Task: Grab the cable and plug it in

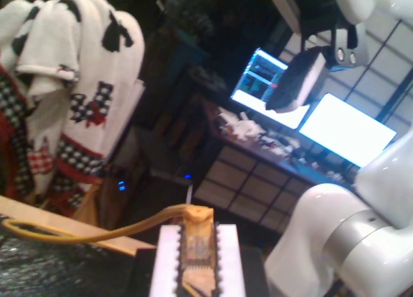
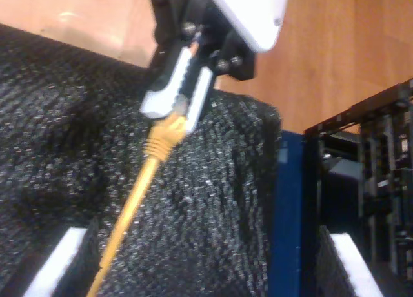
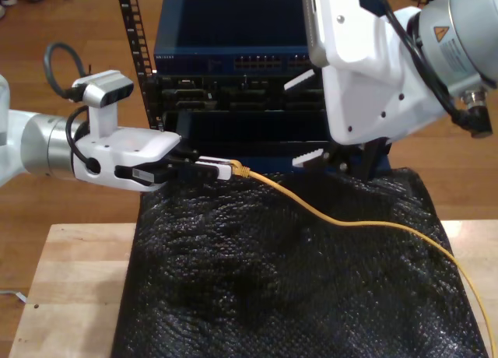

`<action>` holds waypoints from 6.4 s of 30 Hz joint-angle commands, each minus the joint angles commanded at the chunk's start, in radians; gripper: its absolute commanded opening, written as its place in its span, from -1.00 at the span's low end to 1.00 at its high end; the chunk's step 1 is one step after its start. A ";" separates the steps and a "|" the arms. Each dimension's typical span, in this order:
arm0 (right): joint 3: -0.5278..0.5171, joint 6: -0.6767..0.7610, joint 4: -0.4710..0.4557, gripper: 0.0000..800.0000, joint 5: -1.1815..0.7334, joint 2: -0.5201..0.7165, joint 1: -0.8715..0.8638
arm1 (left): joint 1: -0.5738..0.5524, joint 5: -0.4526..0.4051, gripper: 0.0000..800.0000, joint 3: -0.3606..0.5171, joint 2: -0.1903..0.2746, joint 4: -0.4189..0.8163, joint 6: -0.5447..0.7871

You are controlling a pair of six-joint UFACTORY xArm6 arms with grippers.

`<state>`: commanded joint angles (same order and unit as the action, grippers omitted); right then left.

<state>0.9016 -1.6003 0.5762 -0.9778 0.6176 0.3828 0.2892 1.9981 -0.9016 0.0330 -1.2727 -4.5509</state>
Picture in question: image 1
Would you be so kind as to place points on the computer monitor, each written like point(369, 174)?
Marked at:
point(251, 93)
point(348, 129)

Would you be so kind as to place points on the white lattice panel cabinet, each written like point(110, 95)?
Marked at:
point(245, 187)

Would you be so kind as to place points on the dark cluttered desk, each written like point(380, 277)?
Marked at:
point(274, 163)

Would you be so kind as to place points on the black bubble wrap mat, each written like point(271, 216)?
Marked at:
point(48, 271)

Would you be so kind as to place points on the white patterned knit garment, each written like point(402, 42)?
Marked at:
point(96, 67)

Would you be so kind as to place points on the gripper camera bar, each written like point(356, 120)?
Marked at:
point(350, 56)

